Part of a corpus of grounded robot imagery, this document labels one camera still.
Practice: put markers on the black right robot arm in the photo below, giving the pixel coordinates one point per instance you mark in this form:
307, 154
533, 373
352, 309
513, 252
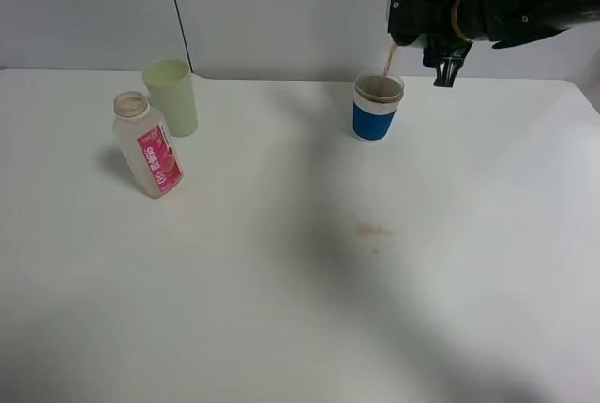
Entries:
504, 23

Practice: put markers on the pink label drink bottle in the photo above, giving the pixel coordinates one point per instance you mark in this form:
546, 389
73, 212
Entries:
146, 144

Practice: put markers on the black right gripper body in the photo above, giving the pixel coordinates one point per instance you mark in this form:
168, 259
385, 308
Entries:
443, 43

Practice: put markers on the teal plastic cup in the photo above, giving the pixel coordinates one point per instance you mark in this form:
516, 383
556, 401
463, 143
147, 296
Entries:
410, 40

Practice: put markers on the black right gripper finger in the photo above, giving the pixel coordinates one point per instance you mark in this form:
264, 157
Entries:
447, 69

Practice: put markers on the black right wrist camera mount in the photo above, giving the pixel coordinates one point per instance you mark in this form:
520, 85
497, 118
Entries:
407, 17

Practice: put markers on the blue sleeve paper cup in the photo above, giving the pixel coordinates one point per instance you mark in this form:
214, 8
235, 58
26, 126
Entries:
374, 104

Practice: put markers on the pale green plastic cup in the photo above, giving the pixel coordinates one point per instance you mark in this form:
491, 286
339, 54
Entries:
170, 89

